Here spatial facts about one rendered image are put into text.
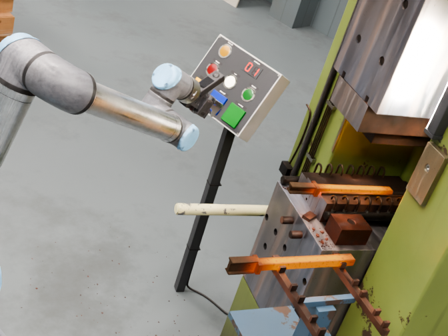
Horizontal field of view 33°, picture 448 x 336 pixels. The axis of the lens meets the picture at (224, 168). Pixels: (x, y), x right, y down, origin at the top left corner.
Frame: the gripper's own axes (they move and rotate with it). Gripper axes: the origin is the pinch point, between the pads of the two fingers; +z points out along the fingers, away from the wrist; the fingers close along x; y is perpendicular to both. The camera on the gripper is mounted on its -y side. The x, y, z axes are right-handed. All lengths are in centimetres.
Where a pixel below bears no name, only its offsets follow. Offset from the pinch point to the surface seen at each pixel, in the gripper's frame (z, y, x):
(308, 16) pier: 372, -103, -227
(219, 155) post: 32.8, 17.9, -8.9
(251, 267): -35, 31, 63
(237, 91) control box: 11.0, -7.1, -5.0
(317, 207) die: 9, 9, 49
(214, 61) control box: 11.0, -11.7, -21.6
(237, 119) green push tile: 10.3, 1.1, 2.5
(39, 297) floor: 22, 111, -34
